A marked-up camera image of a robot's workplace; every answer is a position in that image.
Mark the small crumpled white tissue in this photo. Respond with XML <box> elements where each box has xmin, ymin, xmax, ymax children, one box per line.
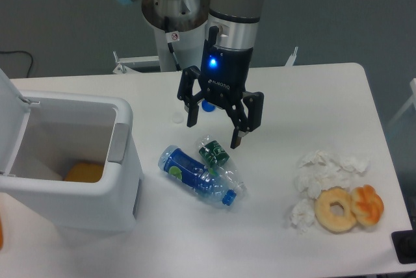
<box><xmin>290</xmin><ymin>199</ymin><xmax>315</xmax><ymax>233</ymax></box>

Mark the blue label plastic bottle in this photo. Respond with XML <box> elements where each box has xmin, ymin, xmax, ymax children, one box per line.
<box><xmin>158</xmin><ymin>145</ymin><xmax>237</xmax><ymax>207</ymax></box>

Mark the blue bottle cap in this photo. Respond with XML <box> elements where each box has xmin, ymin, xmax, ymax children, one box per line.
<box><xmin>201</xmin><ymin>100</ymin><xmax>216</xmax><ymax>112</ymax></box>

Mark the white bottle cap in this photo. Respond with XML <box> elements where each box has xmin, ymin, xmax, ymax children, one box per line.
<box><xmin>172</xmin><ymin>112</ymin><xmax>183</xmax><ymax>124</ymax></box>

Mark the white open trash bin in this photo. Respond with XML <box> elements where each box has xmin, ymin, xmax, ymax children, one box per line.
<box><xmin>1</xmin><ymin>75</ymin><xmax>143</xmax><ymax>231</ymax></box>

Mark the white metal frame right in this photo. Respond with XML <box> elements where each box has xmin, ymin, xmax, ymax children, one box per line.
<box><xmin>386</xmin><ymin>78</ymin><xmax>415</xmax><ymax>140</ymax></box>

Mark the orange glazed bread roll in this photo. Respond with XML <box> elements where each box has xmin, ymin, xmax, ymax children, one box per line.
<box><xmin>350</xmin><ymin>184</ymin><xmax>384</xmax><ymax>227</ymax></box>

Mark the black device at table corner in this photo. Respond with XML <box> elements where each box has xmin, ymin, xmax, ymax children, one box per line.
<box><xmin>391</xmin><ymin>230</ymin><xmax>415</xmax><ymax>264</ymax></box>

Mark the black cable on floor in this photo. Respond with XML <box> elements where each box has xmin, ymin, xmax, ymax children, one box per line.
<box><xmin>0</xmin><ymin>51</ymin><xmax>34</xmax><ymax>79</ymax></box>

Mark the white table bracket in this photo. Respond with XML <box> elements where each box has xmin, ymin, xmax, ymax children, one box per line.
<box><xmin>285</xmin><ymin>46</ymin><xmax>298</xmax><ymax>67</ymax></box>
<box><xmin>113</xmin><ymin>51</ymin><xmax>161</xmax><ymax>74</ymax></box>

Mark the ring donut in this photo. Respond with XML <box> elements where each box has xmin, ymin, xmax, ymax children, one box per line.
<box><xmin>314</xmin><ymin>187</ymin><xmax>357</xmax><ymax>233</ymax></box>

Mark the orange object inside bin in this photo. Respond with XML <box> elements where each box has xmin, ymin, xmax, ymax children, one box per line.
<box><xmin>64</xmin><ymin>162</ymin><xmax>104</xmax><ymax>183</ymax></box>

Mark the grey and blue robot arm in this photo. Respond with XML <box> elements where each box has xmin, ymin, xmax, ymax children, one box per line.
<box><xmin>119</xmin><ymin>0</ymin><xmax>264</xmax><ymax>148</ymax></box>

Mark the green label crushed plastic bottle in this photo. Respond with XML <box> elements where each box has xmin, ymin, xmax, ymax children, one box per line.
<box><xmin>196</xmin><ymin>134</ymin><xmax>246</xmax><ymax>197</ymax></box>

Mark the crumpled white tissue pile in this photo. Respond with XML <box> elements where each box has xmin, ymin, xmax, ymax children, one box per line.
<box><xmin>294</xmin><ymin>150</ymin><xmax>371</xmax><ymax>199</ymax></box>

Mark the white table bracket right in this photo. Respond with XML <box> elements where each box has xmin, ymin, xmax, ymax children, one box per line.
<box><xmin>285</xmin><ymin>46</ymin><xmax>298</xmax><ymax>67</ymax></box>

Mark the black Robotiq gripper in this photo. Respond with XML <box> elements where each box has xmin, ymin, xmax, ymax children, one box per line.
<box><xmin>177</xmin><ymin>40</ymin><xmax>264</xmax><ymax>149</ymax></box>

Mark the orange object at left edge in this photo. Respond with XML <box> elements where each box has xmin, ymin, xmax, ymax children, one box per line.
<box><xmin>0</xmin><ymin>219</ymin><xmax>4</xmax><ymax>250</ymax></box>

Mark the white table bracket left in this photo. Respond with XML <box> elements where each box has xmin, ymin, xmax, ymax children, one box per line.
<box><xmin>113</xmin><ymin>51</ymin><xmax>161</xmax><ymax>74</ymax></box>

